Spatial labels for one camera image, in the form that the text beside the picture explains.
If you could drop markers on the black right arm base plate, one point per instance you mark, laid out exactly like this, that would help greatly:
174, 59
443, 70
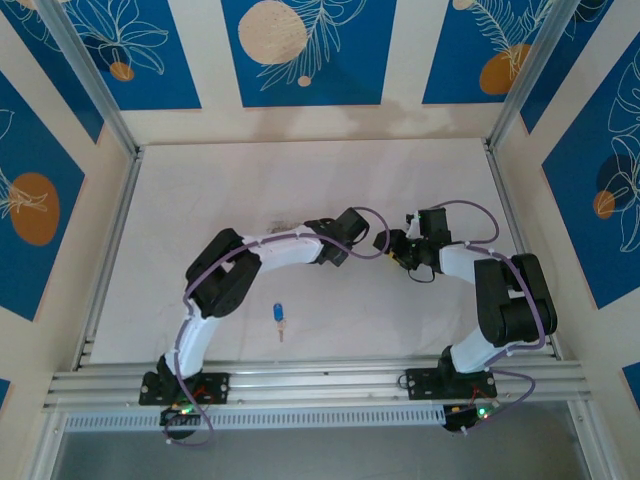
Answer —
420, 382

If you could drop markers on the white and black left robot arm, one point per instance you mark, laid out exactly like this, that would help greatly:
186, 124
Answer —
285, 252

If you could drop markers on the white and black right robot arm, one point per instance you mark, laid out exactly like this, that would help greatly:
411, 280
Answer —
455, 262

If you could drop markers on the black controller board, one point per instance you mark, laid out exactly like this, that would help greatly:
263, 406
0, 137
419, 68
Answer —
177, 415
467, 417

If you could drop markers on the aluminium frame post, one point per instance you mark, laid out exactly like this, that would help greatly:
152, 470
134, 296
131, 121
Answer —
85, 75
530, 75

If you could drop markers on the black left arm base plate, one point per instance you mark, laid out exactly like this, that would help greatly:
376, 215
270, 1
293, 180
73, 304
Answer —
217, 387

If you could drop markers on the aluminium frame bar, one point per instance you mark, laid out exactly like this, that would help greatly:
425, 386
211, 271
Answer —
42, 450
590, 445

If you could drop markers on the key with blue cap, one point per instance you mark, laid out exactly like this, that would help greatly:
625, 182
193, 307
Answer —
278, 313

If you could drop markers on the aluminium frame rail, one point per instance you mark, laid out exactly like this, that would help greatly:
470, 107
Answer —
320, 380

